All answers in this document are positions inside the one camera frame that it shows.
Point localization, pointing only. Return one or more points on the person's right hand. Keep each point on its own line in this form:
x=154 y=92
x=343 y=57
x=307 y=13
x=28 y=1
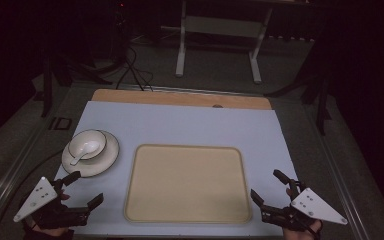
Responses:
x=300 y=234

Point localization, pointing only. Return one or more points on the beige rectangular tray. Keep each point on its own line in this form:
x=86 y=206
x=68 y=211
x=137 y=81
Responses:
x=186 y=183

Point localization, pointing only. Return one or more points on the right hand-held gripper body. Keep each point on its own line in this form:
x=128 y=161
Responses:
x=316 y=206

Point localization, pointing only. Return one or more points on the pale blue table mat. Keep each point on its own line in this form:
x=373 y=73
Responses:
x=186 y=123

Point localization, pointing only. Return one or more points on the white plate with dark rim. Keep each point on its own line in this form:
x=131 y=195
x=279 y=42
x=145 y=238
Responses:
x=105 y=156

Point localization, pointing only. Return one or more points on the grey metal rail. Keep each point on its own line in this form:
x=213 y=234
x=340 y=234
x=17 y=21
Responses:
x=10 y=176
x=338 y=176

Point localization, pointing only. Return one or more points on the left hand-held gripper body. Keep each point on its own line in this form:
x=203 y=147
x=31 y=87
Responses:
x=36 y=197

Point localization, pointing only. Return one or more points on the white metal stand frame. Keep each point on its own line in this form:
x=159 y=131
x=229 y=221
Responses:
x=223 y=26

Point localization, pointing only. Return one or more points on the white ceramic spoon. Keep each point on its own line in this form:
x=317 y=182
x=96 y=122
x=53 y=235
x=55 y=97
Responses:
x=88 y=148

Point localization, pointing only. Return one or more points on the person's left hand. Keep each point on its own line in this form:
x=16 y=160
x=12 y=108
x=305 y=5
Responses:
x=51 y=231

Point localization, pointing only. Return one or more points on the white bowl with dark rim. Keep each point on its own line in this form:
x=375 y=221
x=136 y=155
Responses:
x=80 y=140

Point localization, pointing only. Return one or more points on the black floor stand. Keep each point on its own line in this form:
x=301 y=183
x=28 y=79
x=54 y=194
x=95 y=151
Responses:
x=321 y=100
x=48 y=90

